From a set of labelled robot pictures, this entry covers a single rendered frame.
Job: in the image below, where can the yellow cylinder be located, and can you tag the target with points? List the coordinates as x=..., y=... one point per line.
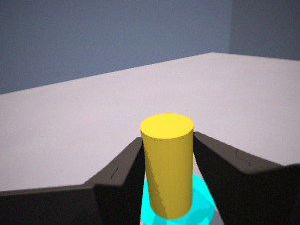
x=168, y=148

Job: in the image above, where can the cyan circle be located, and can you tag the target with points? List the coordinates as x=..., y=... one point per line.
x=201, y=213

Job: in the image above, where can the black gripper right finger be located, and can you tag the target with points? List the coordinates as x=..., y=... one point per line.
x=247, y=189

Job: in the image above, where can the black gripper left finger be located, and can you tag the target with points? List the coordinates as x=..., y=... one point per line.
x=113, y=196

